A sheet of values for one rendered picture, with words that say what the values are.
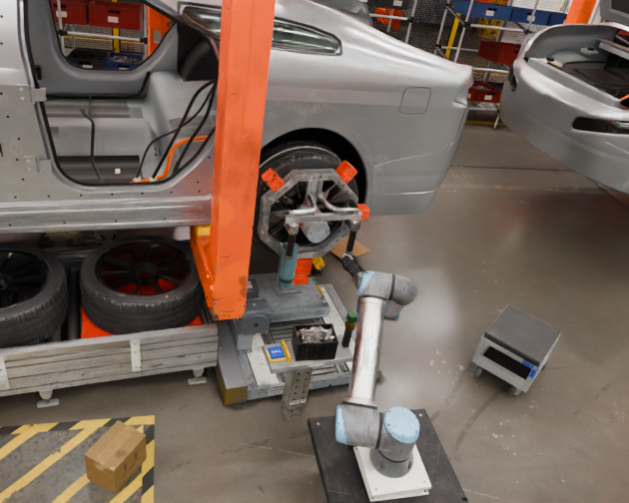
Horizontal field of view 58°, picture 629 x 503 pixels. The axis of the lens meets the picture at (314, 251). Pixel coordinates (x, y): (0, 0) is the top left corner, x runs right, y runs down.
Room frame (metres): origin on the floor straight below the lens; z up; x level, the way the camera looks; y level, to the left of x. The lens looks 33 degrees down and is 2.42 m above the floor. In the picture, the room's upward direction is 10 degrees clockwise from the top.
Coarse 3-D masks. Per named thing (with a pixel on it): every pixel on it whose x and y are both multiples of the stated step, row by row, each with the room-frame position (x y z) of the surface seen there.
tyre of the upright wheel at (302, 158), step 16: (288, 144) 2.89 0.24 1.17; (304, 144) 2.90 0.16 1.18; (320, 144) 2.99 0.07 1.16; (272, 160) 2.77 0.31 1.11; (288, 160) 2.72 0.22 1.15; (304, 160) 2.74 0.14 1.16; (320, 160) 2.78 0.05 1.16; (336, 160) 2.85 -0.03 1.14; (256, 208) 2.64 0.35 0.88; (256, 224) 2.64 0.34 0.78; (256, 240) 2.65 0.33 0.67
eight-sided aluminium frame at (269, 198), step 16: (288, 176) 2.66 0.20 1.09; (304, 176) 2.65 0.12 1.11; (320, 176) 2.69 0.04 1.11; (336, 176) 2.73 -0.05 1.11; (272, 192) 2.63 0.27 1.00; (352, 192) 2.82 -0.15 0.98; (272, 240) 2.60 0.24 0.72; (336, 240) 2.78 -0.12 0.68; (304, 256) 2.68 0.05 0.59; (320, 256) 2.73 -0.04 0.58
